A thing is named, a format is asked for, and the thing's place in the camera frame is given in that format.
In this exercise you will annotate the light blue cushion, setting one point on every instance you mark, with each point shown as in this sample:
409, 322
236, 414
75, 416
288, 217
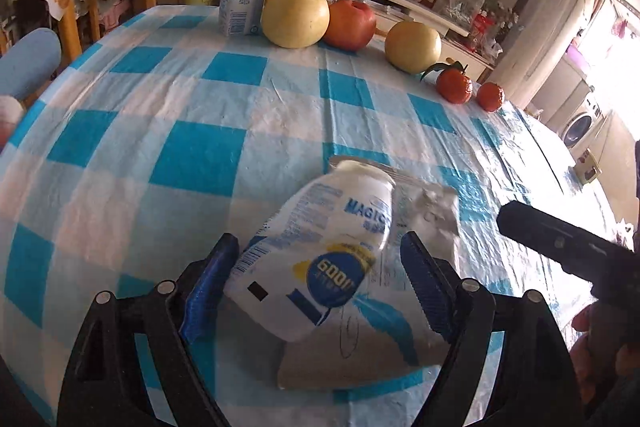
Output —
27, 62

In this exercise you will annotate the white feather print wipes packet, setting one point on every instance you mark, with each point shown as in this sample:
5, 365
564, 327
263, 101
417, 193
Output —
390, 327

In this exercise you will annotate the round yellow pear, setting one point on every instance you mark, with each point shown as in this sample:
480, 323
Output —
412, 47

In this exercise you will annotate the blue white checkered tablecloth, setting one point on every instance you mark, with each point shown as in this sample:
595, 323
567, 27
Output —
150, 147

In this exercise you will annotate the person's right hand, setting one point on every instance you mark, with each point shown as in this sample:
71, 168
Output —
605, 377

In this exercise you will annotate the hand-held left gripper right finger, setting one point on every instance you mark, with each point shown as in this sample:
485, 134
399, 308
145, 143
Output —
430, 287

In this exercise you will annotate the small tangerine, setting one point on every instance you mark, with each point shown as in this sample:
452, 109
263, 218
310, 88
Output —
490, 97

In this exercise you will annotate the pink cushion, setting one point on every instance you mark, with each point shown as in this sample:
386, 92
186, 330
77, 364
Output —
10, 119

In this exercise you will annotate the red apple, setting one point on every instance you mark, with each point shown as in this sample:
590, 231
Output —
350, 27

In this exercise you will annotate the cream curtain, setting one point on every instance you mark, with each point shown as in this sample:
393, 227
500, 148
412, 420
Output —
550, 7

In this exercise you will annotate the red gift packages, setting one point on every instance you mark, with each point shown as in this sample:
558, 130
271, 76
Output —
481, 29

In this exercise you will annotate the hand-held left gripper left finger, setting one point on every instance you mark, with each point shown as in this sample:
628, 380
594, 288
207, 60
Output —
207, 292

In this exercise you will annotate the squashed white plastic bottle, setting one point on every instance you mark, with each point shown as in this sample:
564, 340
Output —
310, 257

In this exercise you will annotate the yellow apple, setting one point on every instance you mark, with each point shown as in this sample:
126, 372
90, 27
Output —
295, 17

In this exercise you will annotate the tangerine with green leaf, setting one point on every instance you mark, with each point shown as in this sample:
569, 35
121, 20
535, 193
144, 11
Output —
455, 87

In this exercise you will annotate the white washing machine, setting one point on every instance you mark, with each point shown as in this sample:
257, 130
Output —
580, 127

